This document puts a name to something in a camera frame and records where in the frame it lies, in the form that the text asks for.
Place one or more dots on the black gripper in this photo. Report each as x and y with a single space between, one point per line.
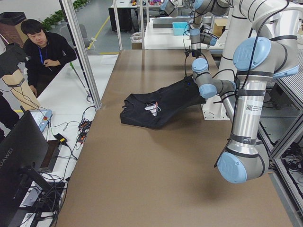
196 53

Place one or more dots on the black t-shirt with logo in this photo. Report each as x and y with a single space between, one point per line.
153 110

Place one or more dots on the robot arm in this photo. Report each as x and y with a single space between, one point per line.
244 157
202 33

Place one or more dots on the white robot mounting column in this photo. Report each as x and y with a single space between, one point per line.
261 31

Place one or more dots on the metal grabber tool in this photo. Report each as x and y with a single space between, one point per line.
88 98

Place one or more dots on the black power strip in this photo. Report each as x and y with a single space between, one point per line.
83 129

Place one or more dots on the person in black sweater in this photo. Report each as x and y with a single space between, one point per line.
48 53

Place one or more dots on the blue teach pendant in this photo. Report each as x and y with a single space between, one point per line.
42 118

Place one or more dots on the black computer monitor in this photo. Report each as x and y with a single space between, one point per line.
21 155

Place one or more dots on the aluminium frame cage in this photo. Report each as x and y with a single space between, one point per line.
76 36

